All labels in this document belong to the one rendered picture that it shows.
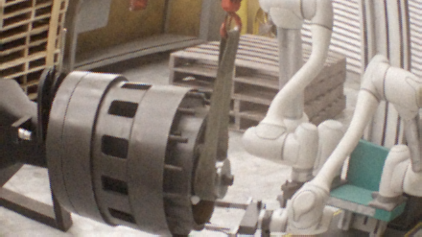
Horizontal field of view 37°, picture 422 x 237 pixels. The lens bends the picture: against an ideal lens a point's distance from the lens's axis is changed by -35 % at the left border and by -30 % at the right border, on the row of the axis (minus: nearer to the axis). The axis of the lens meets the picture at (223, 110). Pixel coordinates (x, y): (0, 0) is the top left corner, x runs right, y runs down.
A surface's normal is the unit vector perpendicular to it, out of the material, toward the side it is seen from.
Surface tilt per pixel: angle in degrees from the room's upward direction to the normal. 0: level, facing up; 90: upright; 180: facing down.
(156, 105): 26
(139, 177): 80
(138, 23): 90
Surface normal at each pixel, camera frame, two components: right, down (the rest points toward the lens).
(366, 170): -0.73, 0.13
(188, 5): 0.75, 0.21
